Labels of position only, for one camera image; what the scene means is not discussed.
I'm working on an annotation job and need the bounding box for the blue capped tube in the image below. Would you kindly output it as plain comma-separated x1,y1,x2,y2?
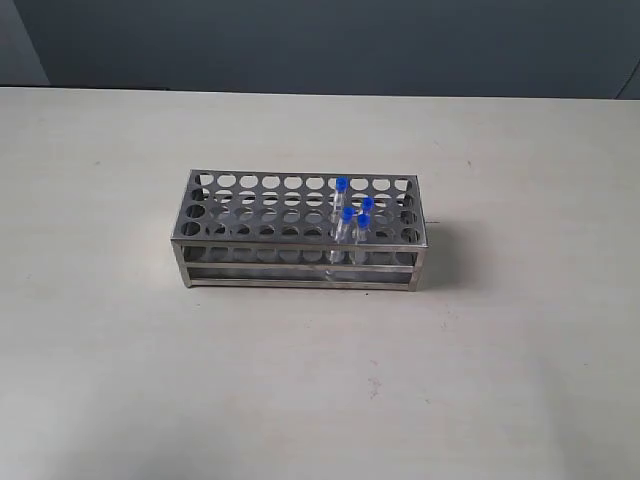
331,176,349,224
352,213,370,264
358,196,374,216
329,206,355,264

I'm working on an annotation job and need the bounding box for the blue capped tube back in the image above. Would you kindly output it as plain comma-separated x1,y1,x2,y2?
331,176,349,224

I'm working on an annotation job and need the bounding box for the stainless steel test tube rack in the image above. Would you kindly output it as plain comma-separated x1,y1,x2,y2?
171,169,429,291

